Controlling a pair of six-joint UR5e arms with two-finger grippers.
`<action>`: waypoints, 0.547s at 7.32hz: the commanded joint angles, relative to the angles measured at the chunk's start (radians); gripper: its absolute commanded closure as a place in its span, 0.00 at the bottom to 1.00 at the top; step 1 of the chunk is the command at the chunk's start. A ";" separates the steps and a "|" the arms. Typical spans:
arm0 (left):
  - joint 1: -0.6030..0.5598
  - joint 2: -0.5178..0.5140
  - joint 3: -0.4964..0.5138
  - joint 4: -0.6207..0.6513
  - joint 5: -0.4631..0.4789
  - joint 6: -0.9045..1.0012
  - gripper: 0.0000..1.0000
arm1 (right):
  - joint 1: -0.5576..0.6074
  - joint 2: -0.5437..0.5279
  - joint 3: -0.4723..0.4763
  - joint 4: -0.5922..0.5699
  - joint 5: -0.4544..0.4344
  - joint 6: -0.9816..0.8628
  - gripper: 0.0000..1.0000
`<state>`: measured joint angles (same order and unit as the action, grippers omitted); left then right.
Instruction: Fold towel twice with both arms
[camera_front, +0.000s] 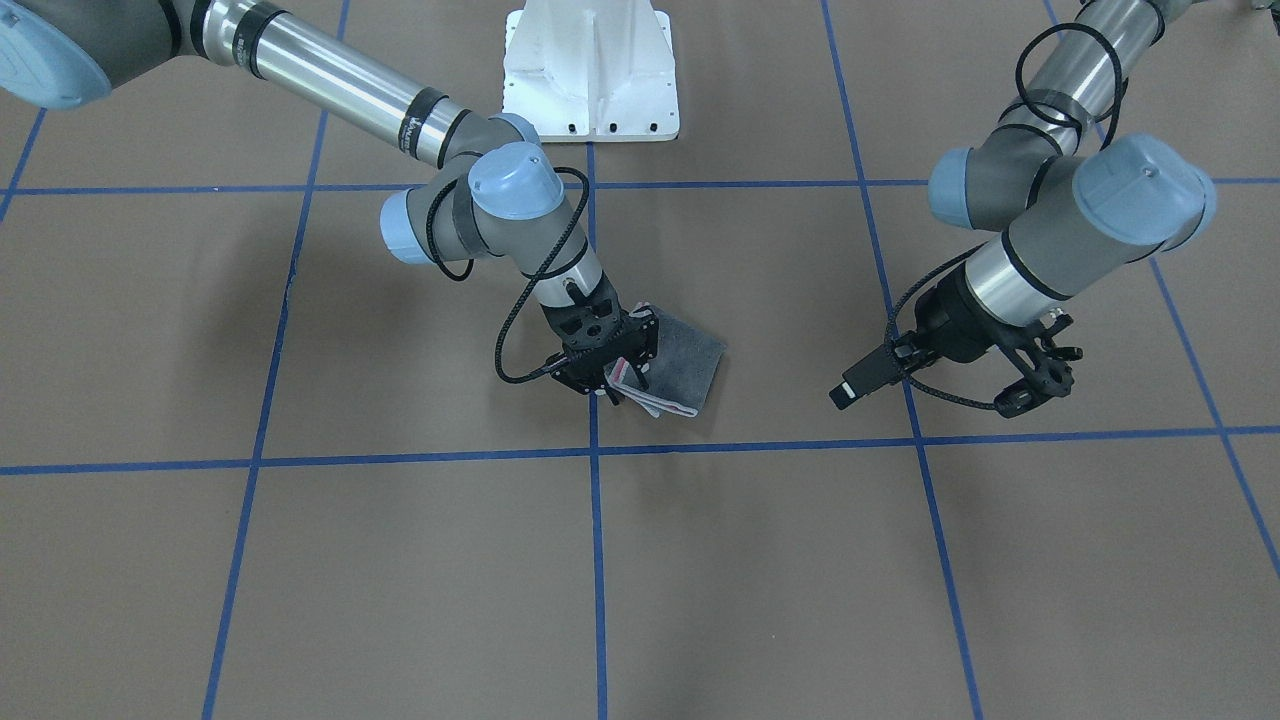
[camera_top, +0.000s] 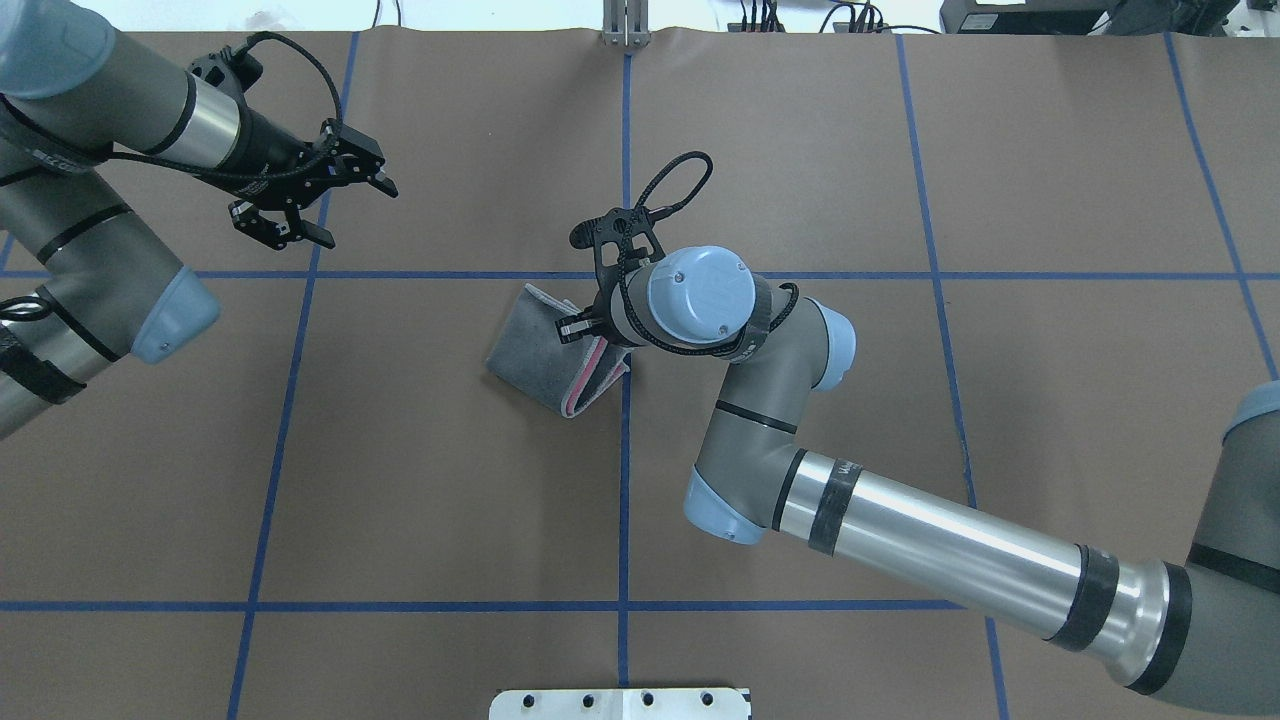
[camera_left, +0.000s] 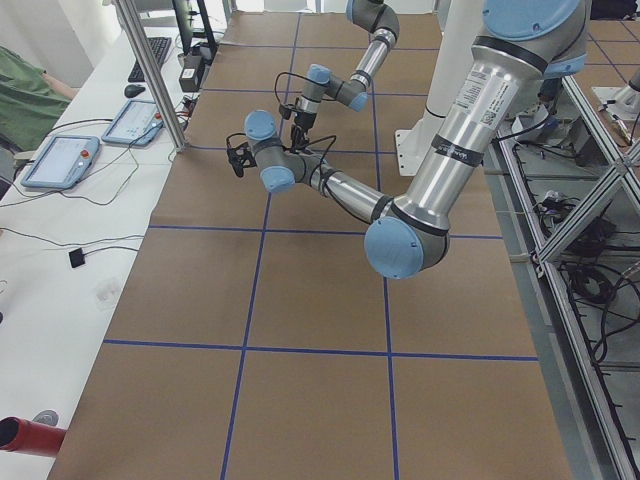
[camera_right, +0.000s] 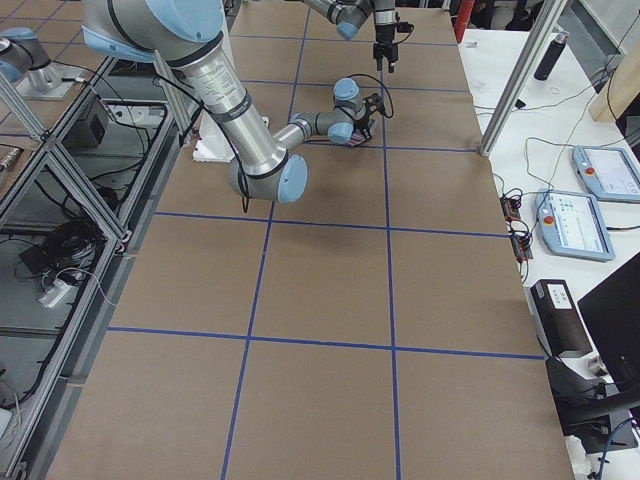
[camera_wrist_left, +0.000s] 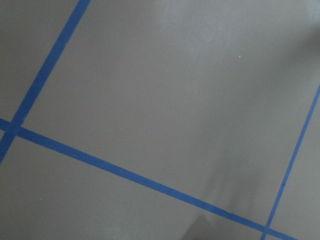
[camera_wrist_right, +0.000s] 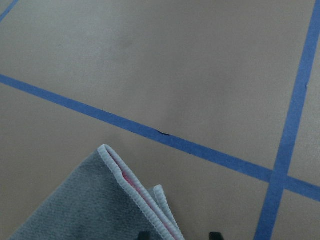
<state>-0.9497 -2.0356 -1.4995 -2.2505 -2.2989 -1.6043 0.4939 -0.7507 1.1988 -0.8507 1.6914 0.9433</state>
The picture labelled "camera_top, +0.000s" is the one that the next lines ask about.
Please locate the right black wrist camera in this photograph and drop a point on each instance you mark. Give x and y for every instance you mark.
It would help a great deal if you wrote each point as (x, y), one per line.
(631, 230)

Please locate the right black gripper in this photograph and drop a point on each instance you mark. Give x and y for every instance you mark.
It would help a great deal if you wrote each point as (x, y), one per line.
(577, 327)

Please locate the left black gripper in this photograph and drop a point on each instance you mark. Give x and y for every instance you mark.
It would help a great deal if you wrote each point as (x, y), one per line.
(272, 143)

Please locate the pink and grey towel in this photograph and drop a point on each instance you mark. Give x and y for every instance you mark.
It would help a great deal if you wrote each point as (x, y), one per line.
(529, 356)

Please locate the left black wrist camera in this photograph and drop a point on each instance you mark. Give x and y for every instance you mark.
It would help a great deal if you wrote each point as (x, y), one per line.
(233, 70)

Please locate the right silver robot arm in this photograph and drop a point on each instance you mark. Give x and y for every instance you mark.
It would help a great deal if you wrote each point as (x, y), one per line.
(1200, 634)

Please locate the aluminium frame post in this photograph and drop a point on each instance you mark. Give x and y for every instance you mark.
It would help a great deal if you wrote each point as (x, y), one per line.
(625, 24)

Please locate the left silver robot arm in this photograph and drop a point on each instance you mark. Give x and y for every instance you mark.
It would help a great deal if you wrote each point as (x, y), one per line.
(77, 92)

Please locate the white camera mast with base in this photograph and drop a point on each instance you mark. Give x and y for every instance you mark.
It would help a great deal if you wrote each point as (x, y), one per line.
(623, 703)

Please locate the black box with label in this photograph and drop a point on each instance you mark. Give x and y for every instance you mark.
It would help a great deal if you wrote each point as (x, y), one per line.
(1069, 18)

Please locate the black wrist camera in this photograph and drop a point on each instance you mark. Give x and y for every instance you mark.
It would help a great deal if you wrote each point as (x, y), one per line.
(233, 70)
(631, 230)

